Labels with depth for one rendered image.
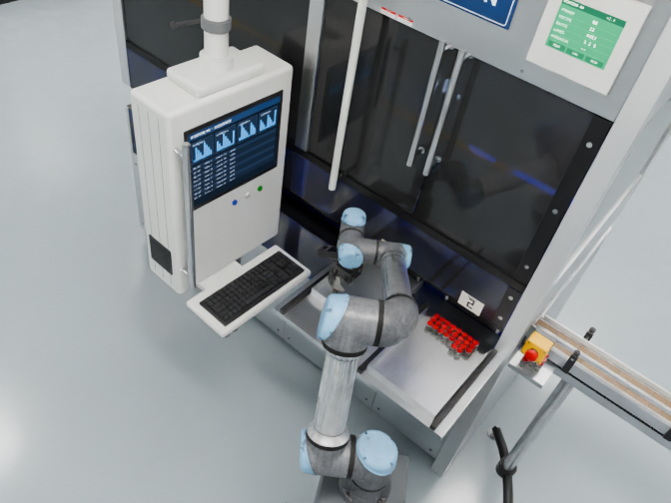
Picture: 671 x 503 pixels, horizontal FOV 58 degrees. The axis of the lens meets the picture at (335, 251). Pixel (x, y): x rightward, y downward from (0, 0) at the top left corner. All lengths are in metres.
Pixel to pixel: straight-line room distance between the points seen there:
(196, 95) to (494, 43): 0.82
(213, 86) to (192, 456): 1.61
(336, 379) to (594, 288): 2.66
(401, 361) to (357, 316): 0.62
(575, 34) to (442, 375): 1.10
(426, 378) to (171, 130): 1.10
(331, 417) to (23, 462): 1.62
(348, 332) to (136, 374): 1.73
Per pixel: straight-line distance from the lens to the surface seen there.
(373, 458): 1.69
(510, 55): 1.66
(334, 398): 1.58
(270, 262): 2.33
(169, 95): 1.84
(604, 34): 1.55
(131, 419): 2.91
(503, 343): 2.13
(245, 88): 1.91
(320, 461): 1.69
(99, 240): 3.65
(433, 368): 2.05
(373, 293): 2.20
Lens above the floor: 2.50
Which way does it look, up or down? 44 degrees down
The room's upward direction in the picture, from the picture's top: 11 degrees clockwise
